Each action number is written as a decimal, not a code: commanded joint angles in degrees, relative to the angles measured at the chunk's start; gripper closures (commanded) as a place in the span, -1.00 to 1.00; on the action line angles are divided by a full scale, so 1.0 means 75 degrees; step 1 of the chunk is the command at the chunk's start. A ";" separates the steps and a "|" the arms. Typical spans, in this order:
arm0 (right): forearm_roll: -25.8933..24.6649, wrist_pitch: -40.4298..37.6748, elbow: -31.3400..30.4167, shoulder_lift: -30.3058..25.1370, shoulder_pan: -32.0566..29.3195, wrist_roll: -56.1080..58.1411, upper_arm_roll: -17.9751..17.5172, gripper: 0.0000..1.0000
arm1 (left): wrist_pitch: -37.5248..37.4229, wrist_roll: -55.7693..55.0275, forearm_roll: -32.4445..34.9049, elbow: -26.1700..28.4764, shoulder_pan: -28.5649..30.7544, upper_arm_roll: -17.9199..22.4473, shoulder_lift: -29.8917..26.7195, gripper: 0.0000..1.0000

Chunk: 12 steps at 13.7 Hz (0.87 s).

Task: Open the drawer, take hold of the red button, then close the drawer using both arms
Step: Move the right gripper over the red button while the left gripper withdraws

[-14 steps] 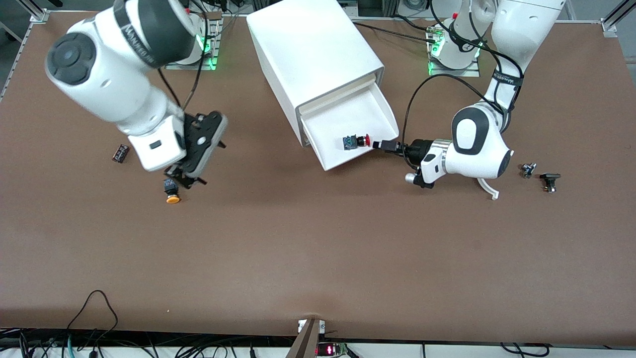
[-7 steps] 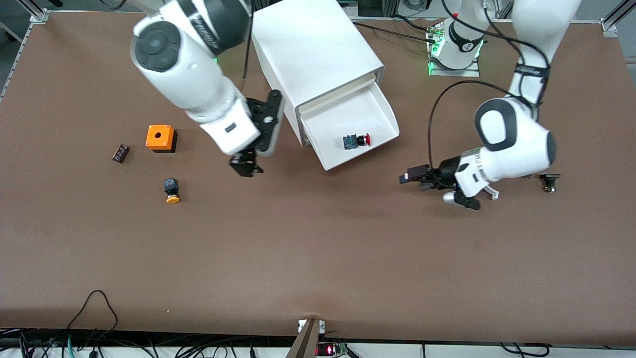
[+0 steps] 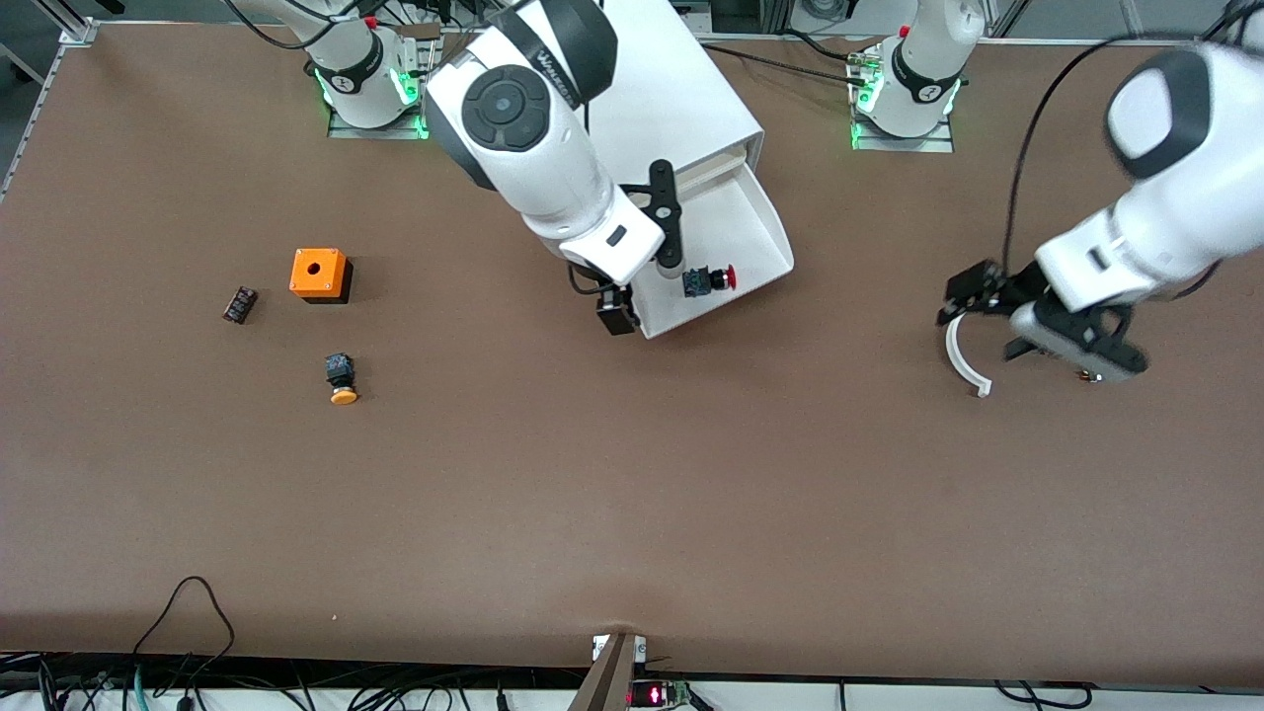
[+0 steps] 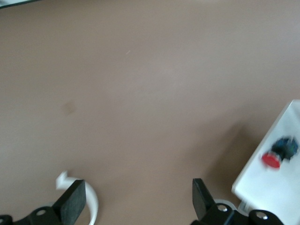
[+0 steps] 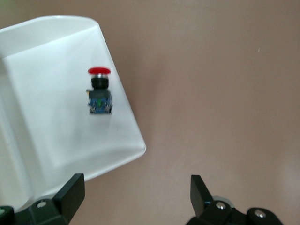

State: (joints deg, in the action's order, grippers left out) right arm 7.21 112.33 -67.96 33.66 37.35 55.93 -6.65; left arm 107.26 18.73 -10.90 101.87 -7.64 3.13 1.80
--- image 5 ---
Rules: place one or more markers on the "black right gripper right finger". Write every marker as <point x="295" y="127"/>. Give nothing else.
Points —
<point x="201" y="199"/>

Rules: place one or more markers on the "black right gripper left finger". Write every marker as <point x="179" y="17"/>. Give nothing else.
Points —
<point x="68" y="194"/>

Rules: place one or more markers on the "white plastic drawer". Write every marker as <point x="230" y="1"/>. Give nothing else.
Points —
<point x="47" y="93"/>

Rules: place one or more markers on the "red mushroom push button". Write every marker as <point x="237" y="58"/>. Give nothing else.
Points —
<point x="99" y="96"/>

